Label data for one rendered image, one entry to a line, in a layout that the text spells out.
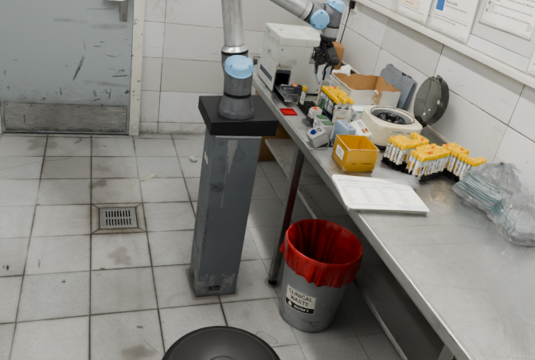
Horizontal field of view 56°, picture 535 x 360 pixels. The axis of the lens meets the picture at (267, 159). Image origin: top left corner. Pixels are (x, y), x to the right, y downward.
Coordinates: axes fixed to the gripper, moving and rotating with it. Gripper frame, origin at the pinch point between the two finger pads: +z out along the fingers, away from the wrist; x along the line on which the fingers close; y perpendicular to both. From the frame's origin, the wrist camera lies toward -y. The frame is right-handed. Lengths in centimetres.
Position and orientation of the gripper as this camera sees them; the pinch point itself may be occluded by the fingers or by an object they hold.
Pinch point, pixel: (321, 82)
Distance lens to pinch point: 227.8
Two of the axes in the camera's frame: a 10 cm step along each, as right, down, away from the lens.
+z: -1.6, 8.8, 4.5
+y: -3.2, -4.8, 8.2
